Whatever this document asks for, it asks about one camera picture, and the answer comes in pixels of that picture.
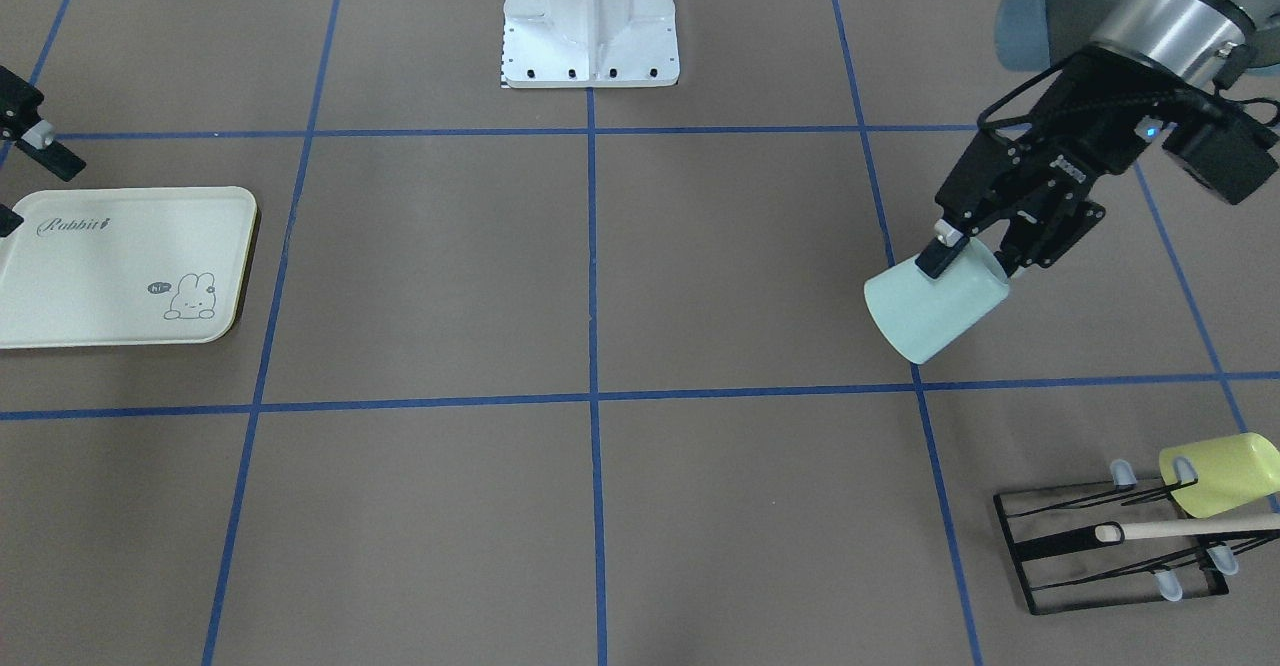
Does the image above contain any cream rabbit tray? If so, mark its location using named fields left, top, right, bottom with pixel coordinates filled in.
left=1, top=186, right=259, bottom=350

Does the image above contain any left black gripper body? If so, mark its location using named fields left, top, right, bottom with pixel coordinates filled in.
left=934, top=47, right=1190, bottom=240

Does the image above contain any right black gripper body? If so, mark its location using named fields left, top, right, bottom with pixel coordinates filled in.
left=1, top=67, right=46, bottom=142

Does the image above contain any yellow cup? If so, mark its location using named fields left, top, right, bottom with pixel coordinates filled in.
left=1158, top=432, right=1279, bottom=517

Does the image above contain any mint green cup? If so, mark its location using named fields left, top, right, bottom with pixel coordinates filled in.
left=864, top=240, right=1010, bottom=365

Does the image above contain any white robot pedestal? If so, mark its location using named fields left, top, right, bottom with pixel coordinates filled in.
left=500, top=0, right=681, bottom=88

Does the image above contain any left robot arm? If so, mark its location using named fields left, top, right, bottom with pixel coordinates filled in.
left=915, top=0, right=1277, bottom=279

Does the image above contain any black wire cup rack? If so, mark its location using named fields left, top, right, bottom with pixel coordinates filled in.
left=992, top=456, right=1277, bottom=616

